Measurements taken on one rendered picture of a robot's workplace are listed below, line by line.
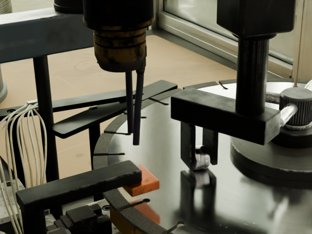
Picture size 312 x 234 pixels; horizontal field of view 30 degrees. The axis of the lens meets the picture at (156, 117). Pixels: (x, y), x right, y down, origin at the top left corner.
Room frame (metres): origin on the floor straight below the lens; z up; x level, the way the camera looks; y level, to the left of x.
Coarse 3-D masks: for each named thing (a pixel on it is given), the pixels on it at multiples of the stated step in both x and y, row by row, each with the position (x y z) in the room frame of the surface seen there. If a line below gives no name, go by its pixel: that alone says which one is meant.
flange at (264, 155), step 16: (240, 144) 0.45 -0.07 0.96; (256, 144) 0.45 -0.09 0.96; (272, 144) 0.44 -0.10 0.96; (288, 144) 0.44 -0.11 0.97; (304, 144) 0.43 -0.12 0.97; (240, 160) 0.43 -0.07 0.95; (256, 160) 0.42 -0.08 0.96; (272, 160) 0.42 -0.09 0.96; (288, 160) 0.42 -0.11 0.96; (304, 160) 0.42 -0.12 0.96; (272, 176) 0.41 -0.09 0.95; (288, 176) 0.40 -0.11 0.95; (304, 176) 0.40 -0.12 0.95
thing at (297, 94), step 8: (288, 88) 0.47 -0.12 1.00; (296, 88) 0.47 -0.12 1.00; (304, 88) 0.47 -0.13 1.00; (272, 96) 0.46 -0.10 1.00; (280, 96) 0.46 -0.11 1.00; (288, 96) 0.45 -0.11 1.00; (296, 96) 0.45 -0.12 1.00; (304, 96) 0.45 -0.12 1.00; (280, 104) 0.45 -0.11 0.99; (288, 104) 0.44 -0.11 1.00; (296, 104) 0.44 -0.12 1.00; (304, 104) 0.44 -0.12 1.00; (288, 112) 0.43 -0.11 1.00; (296, 112) 0.44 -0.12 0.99; (304, 112) 0.44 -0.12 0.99; (280, 120) 0.42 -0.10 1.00; (288, 120) 0.42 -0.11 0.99; (296, 120) 0.44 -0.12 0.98; (304, 120) 0.44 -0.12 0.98; (280, 128) 0.42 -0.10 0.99; (288, 128) 0.45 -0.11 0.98; (296, 128) 0.44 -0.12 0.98; (304, 128) 0.44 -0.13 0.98
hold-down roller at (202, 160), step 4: (196, 148) 0.42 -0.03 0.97; (200, 148) 0.42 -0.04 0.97; (204, 148) 0.43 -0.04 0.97; (196, 152) 0.42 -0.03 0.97; (200, 152) 0.42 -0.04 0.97; (204, 152) 0.42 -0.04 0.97; (208, 152) 0.42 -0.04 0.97; (196, 156) 0.42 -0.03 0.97; (200, 156) 0.42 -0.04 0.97; (204, 156) 0.42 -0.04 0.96; (208, 156) 0.42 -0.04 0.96; (196, 160) 0.42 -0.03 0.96; (200, 160) 0.42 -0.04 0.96; (204, 160) 0.42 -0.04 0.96; (208, 160) 0.42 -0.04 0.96; (196, 164) 0.42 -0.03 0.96; (200, 164) 0.42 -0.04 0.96; (204, 164) 0.42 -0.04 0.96; (208, 164) 0.42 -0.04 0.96; (196, 168) 0.42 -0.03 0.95; (200, 168) 0.42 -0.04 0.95; (204, 168) 0.42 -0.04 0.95
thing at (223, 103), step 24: (240, 48) 0.39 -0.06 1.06; (264, 48) 0.39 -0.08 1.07; (240, 72) 0.39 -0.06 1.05; (264, 72) 0.39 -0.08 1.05; (192, 96) 0.43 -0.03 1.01; (216, 96) 0.43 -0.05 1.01; (240, 96) 0.39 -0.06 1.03; (264, 96) 0.39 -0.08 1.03; (192, 120) 0.42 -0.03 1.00; (216, 120) 0.40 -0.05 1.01; (240, 120) 0.39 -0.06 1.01; (264, 120) 0.38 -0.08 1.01; (192, 144) 0.41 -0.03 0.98; (216, 144) 0.42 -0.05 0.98; (264, 144) 0.38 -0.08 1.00; (192, 168) 0.41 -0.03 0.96
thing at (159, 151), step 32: (160, 128) 0.50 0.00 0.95; (160, 160) 0.44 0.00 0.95; (224, 160) 0.44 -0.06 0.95; (160, 192) 0.39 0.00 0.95; (192, 192) 0.39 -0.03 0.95; (224, 192) 0.39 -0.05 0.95; (256, 192) 0.39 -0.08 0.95; (288, 192) 0.39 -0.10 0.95; (160, 224) 0.35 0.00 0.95; (192, 224) 0.35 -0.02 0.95; (224, 224) 0.34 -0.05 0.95; (256, 224) 0.34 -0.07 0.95; (288, 224) 0.34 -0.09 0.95
